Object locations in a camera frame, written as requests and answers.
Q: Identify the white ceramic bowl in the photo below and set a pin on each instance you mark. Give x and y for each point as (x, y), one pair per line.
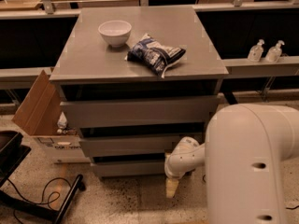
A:
(115, 33)

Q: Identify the blue white snack bag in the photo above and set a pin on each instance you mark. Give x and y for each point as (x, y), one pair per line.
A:
(157, 57)

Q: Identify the grey drawer cabinet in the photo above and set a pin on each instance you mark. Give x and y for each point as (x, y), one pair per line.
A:
(92, 70)

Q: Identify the grey metal rail frame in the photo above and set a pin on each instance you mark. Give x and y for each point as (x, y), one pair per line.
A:
(32, 41)

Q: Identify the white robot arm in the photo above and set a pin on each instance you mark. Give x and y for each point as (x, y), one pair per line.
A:
(243, 149)

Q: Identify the right clear pump bottle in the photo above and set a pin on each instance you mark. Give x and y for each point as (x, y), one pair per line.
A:
(275, 52)

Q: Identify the grey top drawer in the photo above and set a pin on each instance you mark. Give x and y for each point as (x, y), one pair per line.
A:
(135, 112)

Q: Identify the left clear pump bottle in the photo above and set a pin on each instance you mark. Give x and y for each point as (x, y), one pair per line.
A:
(256, 52)

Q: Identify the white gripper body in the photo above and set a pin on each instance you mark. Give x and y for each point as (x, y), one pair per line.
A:
(175, 167)

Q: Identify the grey middle drawer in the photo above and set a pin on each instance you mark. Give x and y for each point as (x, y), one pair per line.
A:
(132, 145)

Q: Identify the open cardboard box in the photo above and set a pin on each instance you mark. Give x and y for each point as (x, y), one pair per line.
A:
(37, 116)

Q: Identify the grey bottom drawer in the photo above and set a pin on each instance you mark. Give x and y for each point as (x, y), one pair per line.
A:
(128, 168)

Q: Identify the black bin left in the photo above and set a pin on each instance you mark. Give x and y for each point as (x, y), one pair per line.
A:
(12, 153)

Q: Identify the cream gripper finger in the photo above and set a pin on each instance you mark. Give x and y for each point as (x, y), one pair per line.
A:
(171, 186)

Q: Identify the clear pump bottle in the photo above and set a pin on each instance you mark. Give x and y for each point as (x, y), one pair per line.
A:
(256, 52)
(275, 52)

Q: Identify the black stand base left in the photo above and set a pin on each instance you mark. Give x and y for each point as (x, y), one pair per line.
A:
(37, 209)

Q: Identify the white bottle in box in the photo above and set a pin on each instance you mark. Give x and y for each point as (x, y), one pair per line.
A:
(62, 121)

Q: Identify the grey drawer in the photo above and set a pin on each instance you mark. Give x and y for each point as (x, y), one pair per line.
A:
(132, 145)
(128, 168)
(135, 112)

